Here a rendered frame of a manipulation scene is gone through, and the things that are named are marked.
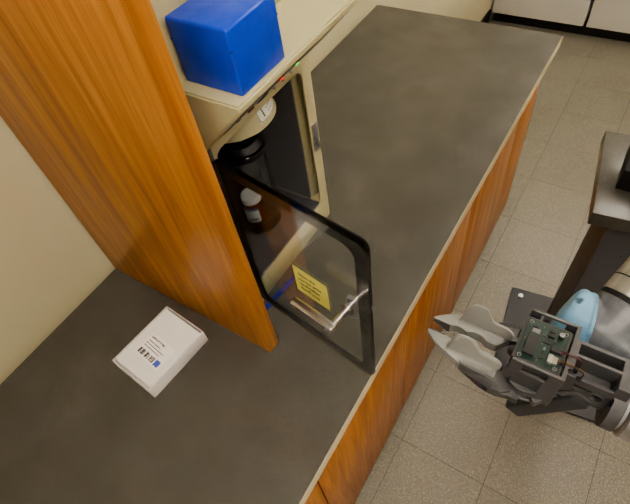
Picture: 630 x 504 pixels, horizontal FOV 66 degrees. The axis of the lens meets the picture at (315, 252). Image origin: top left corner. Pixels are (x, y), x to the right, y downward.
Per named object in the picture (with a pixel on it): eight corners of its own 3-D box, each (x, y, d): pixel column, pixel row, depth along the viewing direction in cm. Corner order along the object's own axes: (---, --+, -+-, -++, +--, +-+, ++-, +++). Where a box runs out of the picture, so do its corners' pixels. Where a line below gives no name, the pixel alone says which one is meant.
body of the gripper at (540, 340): (527, 302, 54) (648, 349, 49) (511, 339, 61) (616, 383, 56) (504, 358, 50) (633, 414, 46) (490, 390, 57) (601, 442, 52)
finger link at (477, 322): (448, 281, 59) (523, 315, 55) (443, 306, 64) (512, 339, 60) (436, 299, 58) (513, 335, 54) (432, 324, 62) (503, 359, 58)
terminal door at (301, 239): (263, 294, 106) (212, 154, 75) (375, 375, 92) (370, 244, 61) (261, 297, 106) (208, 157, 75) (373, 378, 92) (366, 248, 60)
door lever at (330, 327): (310, 287, 82) (308, 278, 80) (354, 316, 78) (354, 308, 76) (289, 309, 80) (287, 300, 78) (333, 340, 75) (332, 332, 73)
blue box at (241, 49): (186, 81, 66) (162, 16, 59) (230, 44, 71) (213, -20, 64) (243, 97, 62) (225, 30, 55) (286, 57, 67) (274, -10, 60)
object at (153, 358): (119, 368, 105) (111, 360, 102) (172, 314, 112) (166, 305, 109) (155, 398, 100) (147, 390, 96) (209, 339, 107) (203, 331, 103)
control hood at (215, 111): (194, 147, 73) (171, 89, 66) (307, 40, 89) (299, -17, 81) (254, 168, 69) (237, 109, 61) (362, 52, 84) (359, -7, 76)
